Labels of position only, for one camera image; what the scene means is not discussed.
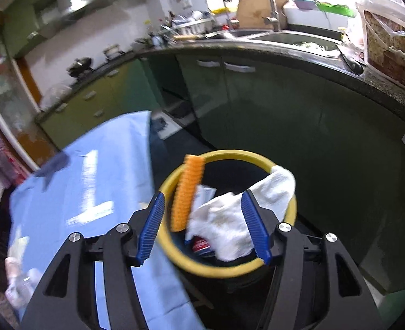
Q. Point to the white red packet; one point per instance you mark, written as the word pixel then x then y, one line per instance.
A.
pixel 197 220

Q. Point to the cardboard cutting board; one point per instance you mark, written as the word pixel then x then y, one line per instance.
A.
pixel 250 13

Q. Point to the red patterned hanging cloth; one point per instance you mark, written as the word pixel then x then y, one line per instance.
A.
pixel 12 172

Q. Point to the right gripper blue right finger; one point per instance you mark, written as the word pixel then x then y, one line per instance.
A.
pixel 263 229

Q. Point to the light blue tablecloth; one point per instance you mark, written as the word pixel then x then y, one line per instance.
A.
pixel 109 177

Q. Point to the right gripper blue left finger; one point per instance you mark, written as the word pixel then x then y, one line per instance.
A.
pixel 144 225

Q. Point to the black wok on stove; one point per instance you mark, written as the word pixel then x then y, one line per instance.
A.
pixel 80 67

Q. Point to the clear bag of food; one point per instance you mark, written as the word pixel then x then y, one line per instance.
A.
pixel 383 22

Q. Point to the orange ribbed sponge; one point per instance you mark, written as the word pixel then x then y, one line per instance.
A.
pixel 185 191

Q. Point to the yellow-rimmed dark trash bin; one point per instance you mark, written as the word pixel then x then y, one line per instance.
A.
pixel 226 231

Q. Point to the crumpled white tissue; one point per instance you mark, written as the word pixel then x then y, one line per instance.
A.
pixel 22 283

